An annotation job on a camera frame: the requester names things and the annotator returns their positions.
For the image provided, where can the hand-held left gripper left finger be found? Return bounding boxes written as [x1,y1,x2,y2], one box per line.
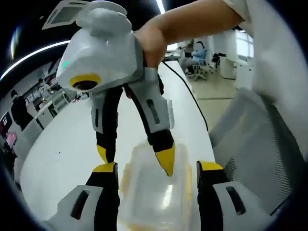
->
[45,161,121,231]

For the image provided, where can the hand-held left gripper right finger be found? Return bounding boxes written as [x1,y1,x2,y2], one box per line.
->
[196,160,268,231]

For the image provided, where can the clear plastic food container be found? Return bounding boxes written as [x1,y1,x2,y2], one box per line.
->
[118,141,193,231]

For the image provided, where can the person's right hand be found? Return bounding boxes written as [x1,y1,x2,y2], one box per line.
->
[133,22,169,70]

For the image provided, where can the ceiling air vent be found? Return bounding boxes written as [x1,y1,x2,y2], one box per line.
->
[41,0,94,31]

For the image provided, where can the grey mesh chair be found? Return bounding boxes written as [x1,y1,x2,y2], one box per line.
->
[208,87,300,217]

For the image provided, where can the ceiling light strip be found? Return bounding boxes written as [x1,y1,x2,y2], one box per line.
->
[0,39,71,81]

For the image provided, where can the white desk cabinet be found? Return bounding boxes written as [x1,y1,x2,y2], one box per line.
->
[219,56,238,80]

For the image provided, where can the computer monitor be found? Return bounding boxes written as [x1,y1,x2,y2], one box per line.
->
[0,110,19,148]

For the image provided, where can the person's white shirt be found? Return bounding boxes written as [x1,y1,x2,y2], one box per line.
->
[222,0,308,135]

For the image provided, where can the black cable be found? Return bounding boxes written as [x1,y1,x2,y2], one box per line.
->
[162,61,209,132]

